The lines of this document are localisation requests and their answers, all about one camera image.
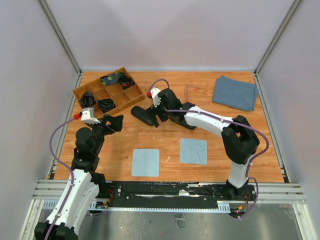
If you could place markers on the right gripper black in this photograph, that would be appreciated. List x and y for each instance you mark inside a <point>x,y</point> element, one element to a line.
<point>155,110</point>

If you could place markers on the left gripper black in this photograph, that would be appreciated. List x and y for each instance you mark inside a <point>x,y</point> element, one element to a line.
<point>116,124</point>

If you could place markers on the light blue cloth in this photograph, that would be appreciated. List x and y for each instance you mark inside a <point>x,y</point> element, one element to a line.
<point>145,163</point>
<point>193,151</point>

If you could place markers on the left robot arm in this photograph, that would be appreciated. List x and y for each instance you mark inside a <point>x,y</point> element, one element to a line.
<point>84,182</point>

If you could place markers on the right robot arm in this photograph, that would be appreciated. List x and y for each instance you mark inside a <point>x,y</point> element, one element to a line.
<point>239,139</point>

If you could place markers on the black dotted rolled tie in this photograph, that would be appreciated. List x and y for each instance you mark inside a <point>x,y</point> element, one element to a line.
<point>105,105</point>

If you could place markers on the wooden divided organizer tray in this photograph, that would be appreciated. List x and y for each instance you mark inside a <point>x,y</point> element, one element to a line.
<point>123,98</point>

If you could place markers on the black striped rolled tie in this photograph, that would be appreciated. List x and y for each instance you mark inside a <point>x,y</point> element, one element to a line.
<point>87,100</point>

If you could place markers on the black orange rolled tie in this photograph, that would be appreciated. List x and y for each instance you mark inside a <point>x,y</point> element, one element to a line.
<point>125,82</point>

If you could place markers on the blue patterned rolled tie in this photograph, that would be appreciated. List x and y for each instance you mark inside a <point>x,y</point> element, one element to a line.
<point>111,78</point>

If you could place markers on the pink clear glasses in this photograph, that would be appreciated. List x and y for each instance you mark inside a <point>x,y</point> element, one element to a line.
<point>197,94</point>

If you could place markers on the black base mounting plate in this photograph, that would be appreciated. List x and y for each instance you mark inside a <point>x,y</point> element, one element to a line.
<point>172,195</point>

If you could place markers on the folded blue towel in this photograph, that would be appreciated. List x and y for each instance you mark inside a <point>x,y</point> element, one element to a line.
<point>235,94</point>

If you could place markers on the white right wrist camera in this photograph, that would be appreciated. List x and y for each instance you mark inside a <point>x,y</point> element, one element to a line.
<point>153,94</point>

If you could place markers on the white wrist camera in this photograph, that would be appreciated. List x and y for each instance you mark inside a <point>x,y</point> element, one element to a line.
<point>153,94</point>
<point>87,115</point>

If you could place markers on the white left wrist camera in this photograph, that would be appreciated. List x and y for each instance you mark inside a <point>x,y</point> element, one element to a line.
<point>87,115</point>

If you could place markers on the aluminium front rail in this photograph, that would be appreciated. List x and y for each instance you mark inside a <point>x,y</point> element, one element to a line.
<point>267,193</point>

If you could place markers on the left aluminium frame post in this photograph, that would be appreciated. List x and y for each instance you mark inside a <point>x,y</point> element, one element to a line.
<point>59,34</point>

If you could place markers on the aluminium frame post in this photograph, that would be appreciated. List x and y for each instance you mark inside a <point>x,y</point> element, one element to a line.
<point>278,34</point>
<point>59,34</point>

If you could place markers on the right aluminium frame post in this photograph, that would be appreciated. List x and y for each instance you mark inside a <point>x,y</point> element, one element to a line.
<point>278,34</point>

